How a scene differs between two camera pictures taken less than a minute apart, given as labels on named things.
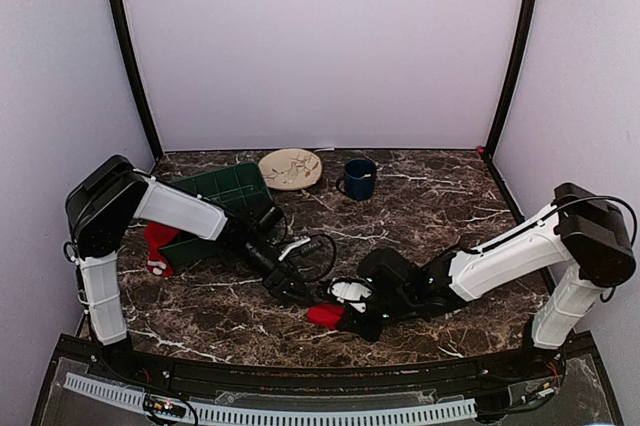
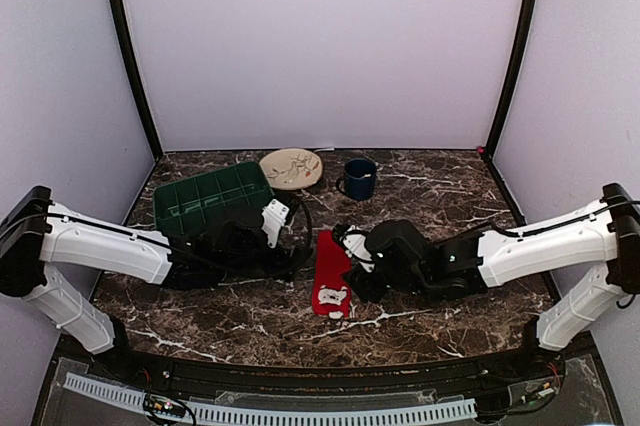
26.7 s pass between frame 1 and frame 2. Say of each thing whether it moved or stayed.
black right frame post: stayed
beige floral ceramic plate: stayed
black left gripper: moved
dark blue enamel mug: stayed
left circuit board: stayed
